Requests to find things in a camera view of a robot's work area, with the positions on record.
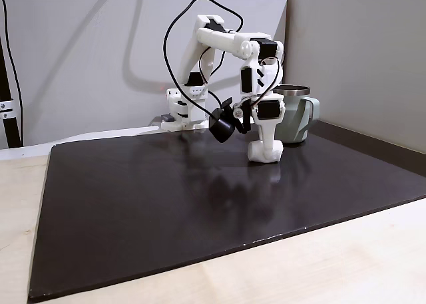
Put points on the white gauze roll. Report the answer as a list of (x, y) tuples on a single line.
[(255, 152)]

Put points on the green cup steel rim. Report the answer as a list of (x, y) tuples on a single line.
[(294, 124)]

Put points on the black table mat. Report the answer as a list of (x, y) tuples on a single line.
[(166, 211)]

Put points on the black stand pole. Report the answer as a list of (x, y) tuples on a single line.
[(9, 124)]

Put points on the black camera box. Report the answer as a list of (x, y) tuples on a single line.
[(221, 127)]

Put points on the white pole bracket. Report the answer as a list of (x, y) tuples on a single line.
[(6, 109)]

